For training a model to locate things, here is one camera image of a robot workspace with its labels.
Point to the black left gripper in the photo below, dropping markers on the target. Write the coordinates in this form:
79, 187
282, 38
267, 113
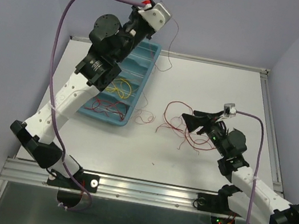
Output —
134, 12

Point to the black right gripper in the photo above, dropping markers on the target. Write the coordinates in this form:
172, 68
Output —
201, 118

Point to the teal plastic compartment tray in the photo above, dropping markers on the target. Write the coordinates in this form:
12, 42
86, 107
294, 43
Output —
116, 103

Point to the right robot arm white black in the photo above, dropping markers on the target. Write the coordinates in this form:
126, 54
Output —
246, 195

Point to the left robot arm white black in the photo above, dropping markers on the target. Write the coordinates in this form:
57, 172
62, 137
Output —
111, 42

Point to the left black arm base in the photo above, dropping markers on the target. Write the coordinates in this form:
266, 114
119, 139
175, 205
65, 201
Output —
72, 196

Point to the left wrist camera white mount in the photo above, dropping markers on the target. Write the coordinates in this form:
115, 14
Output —
155, 14

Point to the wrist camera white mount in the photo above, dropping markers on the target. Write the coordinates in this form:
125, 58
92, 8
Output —
229, 111
155, 14

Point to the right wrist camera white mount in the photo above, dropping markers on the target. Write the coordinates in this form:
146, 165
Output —
229, 111

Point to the aluminium mounting rail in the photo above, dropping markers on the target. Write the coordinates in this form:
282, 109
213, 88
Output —
110, 187

